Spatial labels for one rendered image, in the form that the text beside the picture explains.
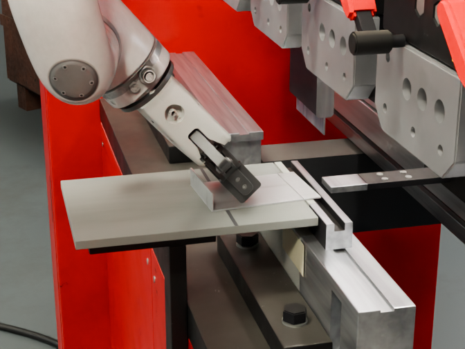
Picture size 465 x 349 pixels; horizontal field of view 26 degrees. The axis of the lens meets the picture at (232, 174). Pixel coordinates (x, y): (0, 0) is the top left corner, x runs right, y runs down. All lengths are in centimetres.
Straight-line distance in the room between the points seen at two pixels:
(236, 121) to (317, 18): 58
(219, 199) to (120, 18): 25
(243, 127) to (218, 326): 44
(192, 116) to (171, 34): 93
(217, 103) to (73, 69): 69
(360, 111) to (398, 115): 84
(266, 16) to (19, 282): 220
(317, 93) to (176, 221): 21
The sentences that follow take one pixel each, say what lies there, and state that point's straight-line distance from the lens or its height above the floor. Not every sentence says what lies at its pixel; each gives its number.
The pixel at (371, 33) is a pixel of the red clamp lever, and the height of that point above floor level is 126.
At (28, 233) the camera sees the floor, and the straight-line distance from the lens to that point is 357.
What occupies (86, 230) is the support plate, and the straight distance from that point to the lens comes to 107.
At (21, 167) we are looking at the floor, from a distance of 421.
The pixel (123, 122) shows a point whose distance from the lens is 183.
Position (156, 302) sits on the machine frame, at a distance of 144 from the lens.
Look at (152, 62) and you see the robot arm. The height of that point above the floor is 117.
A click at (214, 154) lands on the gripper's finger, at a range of 106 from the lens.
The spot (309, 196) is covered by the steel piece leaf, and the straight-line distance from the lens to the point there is 115.
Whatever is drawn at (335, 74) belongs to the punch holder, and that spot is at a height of 119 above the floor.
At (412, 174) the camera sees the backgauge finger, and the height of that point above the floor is 100.
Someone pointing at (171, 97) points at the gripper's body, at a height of 114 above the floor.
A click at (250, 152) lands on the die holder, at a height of 93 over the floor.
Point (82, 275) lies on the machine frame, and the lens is 212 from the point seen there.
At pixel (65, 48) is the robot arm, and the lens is 94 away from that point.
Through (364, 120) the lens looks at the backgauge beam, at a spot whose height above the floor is 94.
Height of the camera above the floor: 143
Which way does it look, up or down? 21 degrees down
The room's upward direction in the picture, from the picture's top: straight up
